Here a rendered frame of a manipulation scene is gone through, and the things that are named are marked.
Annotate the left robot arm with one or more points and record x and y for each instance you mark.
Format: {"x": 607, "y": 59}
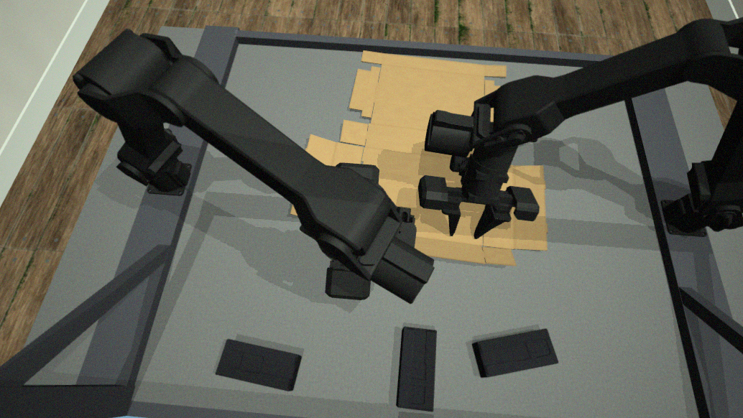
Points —
{"x": 135, "y": 82}

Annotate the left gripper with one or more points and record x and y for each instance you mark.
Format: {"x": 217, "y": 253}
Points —
{"x": 340, "y": 281}

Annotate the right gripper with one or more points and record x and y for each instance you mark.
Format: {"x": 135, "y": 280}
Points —
{"x": 481, "y": 185}

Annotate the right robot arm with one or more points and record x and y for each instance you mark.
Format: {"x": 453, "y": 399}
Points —
{"x": 536, "y": 105}

